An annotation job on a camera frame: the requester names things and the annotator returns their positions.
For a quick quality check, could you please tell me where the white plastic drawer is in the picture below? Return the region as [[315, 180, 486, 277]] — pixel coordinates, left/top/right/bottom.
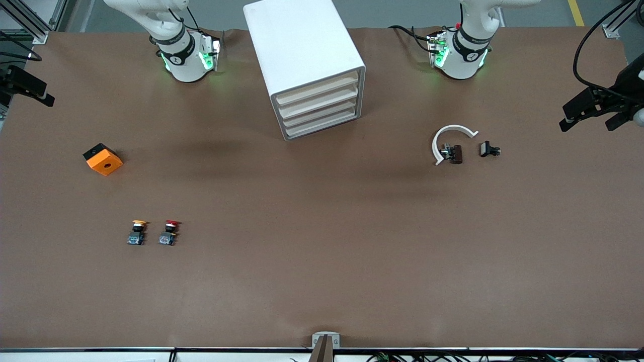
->
[[285, 111, 362, 140], [278, 84, 360, 117], [276, 70, 359, 105], [282, 98, 361, 129]]

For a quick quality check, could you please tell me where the white drawer cabinet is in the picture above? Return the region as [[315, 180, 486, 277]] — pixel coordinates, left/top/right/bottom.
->
[[243, 0, 366, 141]]

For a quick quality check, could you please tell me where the orange box with hole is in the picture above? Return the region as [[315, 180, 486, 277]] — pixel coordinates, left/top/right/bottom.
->
[[83, 143, 124, 176]]

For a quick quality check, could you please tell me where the dark brown small component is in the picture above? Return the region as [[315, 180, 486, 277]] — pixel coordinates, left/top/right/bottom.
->
[[440, 144, 463, 165]]

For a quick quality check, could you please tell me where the brown paper table cover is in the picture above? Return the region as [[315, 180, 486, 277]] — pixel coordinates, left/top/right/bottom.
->
[[0, 26, 644, 350]]

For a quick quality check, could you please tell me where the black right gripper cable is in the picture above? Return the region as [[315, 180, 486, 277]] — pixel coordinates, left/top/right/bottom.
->
[[0, 30, 44, 62]]

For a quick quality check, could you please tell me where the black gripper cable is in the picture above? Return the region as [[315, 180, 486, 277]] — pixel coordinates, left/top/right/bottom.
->
[[574, 0, 644, 91], [0, 30, 44, 62]]

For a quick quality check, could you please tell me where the aluminium frame profile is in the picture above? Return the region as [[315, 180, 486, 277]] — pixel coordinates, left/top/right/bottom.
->
[[0, 0, 68, 45], [602, 0, 644, 40]]

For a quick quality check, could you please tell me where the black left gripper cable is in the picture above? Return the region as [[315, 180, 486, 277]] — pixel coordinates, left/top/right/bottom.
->
[[574, 0, 644, 91]]

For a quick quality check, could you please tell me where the white curved plastic ring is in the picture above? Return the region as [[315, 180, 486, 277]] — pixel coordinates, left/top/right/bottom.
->
[[432, 124, 479, 166]]

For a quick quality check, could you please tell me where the yellow push button switch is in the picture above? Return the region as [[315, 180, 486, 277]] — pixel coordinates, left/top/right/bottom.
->
[[127, 220, 148, 246]]

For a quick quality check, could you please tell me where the black right arm base cable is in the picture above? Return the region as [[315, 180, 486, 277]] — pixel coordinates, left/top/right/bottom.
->
[[166, 5, 202, 36]]

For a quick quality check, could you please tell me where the black arm base cable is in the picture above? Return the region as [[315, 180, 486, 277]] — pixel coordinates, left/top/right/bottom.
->
[[388, 24, 438, 53], [166, 5, 202, 36]]

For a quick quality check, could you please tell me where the red push button switch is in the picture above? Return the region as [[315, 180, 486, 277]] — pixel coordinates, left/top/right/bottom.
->
[[158, 220, 181, 246]]

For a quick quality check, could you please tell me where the black left arm base cable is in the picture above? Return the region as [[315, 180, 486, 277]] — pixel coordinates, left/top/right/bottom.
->
[[388, 24, 438, 53]]

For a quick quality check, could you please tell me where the white table edge rail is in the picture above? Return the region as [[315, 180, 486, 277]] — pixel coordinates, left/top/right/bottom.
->
[[0, 347, 644, 362]]

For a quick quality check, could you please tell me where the grey metal bracket with post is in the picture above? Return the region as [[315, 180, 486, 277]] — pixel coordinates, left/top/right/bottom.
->
[[309, 332, 341, 362]]

